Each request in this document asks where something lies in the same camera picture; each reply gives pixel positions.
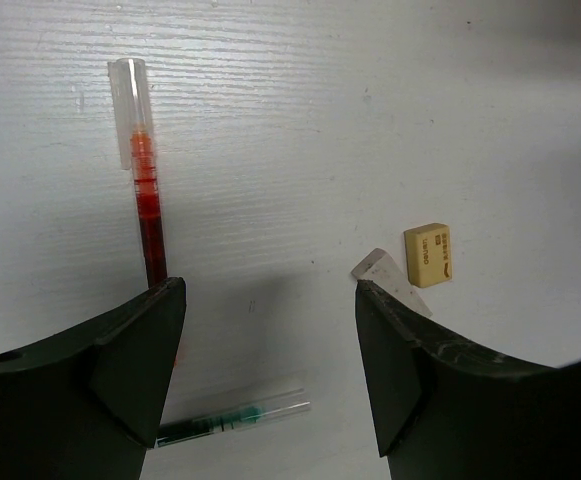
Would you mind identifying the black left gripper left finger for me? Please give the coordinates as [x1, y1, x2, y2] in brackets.
[0, 277, 186, 479]

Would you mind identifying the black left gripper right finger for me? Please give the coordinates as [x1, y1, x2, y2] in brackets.
[355, 281, 581, 479]

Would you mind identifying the green gel pen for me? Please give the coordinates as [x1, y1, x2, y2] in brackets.
[154, 371, 311, 448]

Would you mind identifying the grey white eraser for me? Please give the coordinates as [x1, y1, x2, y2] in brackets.
[351, 248, 432, 318]

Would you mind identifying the tan yellow eraser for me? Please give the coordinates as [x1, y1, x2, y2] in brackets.
[404, 223, 453, 288]

